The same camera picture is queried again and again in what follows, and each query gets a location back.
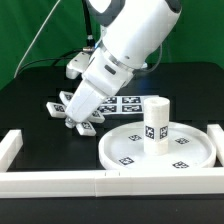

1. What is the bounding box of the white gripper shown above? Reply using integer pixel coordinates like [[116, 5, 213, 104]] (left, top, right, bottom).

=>
[[65, 49, 133, 129]]

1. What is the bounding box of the white cross-shaped table base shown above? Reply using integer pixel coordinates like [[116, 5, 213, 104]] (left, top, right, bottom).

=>
[[46, 91, 105, 136]]

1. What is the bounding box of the white round table top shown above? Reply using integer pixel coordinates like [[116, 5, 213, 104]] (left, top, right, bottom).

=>
[[98, 121, 216, 171]]

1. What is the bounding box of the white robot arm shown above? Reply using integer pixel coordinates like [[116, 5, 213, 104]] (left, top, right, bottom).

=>
[[65, 0, 182, 123]]

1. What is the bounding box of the white tag sheet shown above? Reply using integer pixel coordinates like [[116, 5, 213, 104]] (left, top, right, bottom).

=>
[[98, 95, 149, 115]]

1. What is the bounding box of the white left fence rail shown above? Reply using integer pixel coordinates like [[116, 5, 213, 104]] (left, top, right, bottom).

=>
[[0, 129, 23, 172]]

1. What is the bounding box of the white cable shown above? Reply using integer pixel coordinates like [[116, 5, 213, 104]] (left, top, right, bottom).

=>
[[13, 0, 63, 78]]

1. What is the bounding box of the black cable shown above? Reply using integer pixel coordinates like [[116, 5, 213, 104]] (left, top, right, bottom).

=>
[[13, 0, 98, 79]]

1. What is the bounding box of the grey braided cable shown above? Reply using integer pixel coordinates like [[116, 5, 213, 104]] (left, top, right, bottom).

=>
[[144, 44, 164, 73]]

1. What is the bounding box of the white front fence rail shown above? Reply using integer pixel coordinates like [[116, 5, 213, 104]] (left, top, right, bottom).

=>
[[0, 167, 224, 198]]

